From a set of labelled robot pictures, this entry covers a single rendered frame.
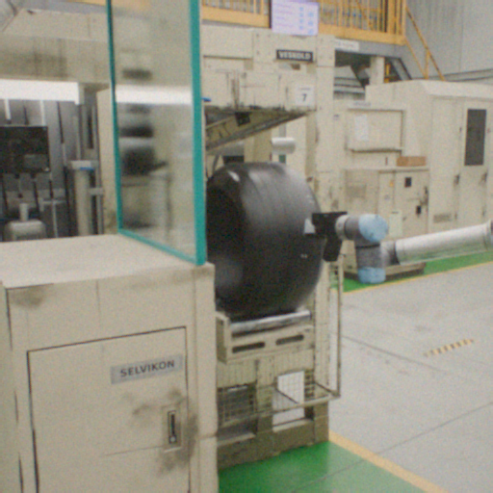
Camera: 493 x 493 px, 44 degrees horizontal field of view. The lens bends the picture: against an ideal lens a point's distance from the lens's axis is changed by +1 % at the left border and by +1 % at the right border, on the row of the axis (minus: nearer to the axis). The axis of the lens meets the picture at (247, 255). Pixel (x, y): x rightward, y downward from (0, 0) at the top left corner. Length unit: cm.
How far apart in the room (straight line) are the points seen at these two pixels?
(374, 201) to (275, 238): 477
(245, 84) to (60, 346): 147
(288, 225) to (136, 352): 90
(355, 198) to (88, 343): 582
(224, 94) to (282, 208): 57
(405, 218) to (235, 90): 488
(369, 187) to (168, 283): 559
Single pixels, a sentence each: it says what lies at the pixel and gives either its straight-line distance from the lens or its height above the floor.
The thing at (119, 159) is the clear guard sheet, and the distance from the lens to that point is 170.
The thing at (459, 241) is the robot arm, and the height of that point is 124.
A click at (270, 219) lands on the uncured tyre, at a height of 128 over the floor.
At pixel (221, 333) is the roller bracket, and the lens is 202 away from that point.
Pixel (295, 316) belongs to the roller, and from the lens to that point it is 218.
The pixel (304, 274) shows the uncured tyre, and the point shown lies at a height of 108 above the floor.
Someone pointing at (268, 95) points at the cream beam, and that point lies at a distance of 244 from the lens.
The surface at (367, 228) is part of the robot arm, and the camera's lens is 169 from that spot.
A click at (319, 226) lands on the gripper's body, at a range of 188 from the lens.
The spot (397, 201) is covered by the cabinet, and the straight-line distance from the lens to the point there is 692.
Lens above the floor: 151
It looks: 10 degrees down
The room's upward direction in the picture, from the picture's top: 1 degrees counter-clockwise
